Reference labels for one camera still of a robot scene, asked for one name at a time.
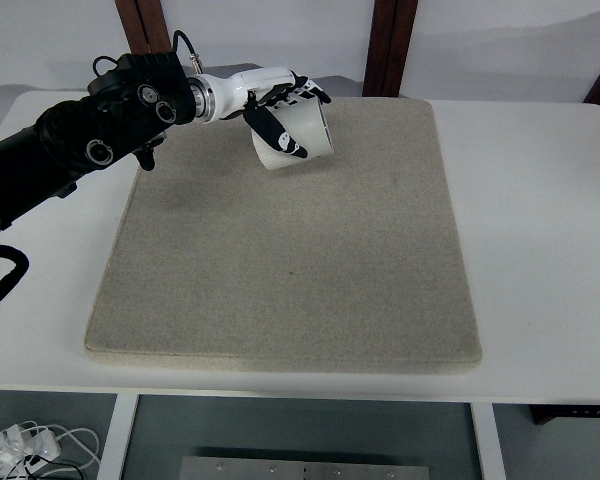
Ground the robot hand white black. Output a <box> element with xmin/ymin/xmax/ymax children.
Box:
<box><xmin>199</xmin><ymin>66</ymin><xmax>333</xmax><ymax>160</ymax></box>

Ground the dark brown wooden furniture base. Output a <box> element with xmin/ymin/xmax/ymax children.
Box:
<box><xmin>528</xmin><ymin>403</ymin><xmax>600</xmax><ymax>427</ymax></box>

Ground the white table leg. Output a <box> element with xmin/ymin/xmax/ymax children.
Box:
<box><xmin>99</xmin><ymin>393</ymin><xmax>140</xmax><ymax>480</ymax></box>
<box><xmin>469</xmin><ymin>402</ymin><xmax>508</xmax><ymax>480</ymax></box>

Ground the white power strip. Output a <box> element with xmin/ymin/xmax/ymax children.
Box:
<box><xmin>0</xmin><ymin>423</ymin><xmax>62</xmax><ymax>465</ymax></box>

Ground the grey felt mat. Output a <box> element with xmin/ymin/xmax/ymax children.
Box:
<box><xmin>83</xmin><ymin>93</ymin><xmax>484</xmax><ymax>377</ymax></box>

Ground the grey metal plate with screws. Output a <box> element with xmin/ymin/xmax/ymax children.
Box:
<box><xmin>178</xmin><ymin>454</ymin><xmax>434</xmax><ymax>480</ymax></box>

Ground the white ribbed cup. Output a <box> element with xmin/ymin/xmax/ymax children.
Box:
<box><xmin>249</xmin><ymin>97</ymin><xmax>338</xmax><ymax>173</ymax></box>

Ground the black cable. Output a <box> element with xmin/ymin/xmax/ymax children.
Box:
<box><xmin>9</xmin><ymin>452</ymin><xmax>89</xmax><ymax>480</ymax></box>

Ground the white cable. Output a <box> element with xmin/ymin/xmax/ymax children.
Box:
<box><xmin>44</xmin><ymin>423</ymin><xmax>103</xmax><ymax>472</ymax></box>

